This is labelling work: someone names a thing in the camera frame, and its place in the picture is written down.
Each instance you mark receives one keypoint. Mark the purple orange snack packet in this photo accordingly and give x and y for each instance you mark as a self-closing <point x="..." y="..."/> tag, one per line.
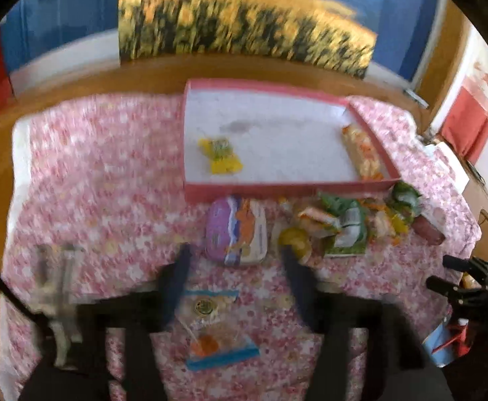
<point x="235" y="229"/>

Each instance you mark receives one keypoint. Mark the dark green snack packet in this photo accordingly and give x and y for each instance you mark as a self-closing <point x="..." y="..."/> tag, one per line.
<point x="404" y="196"/>

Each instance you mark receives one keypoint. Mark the red white cloth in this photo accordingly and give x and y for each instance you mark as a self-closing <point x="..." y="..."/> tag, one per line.
<point x="473" y="112"/>

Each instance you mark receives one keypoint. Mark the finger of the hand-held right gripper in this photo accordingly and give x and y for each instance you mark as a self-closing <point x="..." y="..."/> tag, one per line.
<point x="444" y="286"/>
<point x="461" y="264"/>

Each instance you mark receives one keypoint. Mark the blue red packet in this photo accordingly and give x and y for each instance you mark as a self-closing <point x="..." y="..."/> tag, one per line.
<point x="446" y="340"/>

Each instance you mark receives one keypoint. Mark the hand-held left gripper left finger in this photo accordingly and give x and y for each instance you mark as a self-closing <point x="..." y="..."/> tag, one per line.
<point x="176" y="284"/>

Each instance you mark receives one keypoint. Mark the clear packet with blue edges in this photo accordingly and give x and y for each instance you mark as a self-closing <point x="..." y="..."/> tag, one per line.
<point x="214" y="321"/>

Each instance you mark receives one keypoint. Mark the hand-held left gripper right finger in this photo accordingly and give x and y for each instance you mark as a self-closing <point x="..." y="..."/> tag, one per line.
<point x="299" y="286"/>

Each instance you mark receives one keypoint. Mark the yellow green snack packet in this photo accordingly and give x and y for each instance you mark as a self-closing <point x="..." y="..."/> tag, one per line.
<point x="221" y="156"/>

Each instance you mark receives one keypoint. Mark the white device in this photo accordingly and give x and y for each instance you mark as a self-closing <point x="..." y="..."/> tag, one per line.
<point x="416" y="97"/>

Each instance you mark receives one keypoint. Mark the green white snack packet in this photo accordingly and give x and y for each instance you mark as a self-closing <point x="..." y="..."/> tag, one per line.
<point x="348" y="234"/>

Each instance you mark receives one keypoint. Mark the sunflower field painting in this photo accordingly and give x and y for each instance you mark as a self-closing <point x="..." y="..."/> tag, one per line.
<point x="244" y="21"/>

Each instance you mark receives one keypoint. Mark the silver metal clamp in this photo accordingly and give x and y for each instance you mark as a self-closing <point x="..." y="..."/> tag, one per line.
<point x="56" y="292"/>

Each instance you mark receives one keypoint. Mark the round yellow snack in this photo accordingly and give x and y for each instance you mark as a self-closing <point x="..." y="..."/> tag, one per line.
<point x="294" y="240"/>

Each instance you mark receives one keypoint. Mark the pink snack packet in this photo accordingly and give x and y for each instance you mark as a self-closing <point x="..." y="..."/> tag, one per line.
<point x="429" y="229"/>

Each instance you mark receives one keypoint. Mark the small yellow snack packet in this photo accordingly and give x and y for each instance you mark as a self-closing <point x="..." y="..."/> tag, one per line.
<point x="397" y="222"/>

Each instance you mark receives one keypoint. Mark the long orange bread packet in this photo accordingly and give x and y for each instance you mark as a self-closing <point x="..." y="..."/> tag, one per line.
<point x="363" y="154"/>

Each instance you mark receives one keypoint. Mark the pink shallow box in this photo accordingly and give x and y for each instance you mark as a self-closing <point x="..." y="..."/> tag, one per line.
<point x="269" y="133"/>

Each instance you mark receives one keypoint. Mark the small orange snack packet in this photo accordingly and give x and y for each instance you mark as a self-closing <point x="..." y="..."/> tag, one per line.
<point x="315" y="216"/>

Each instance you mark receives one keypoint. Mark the pink floral blanket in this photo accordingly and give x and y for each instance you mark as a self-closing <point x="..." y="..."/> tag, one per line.
<point x="102" y="183"/>

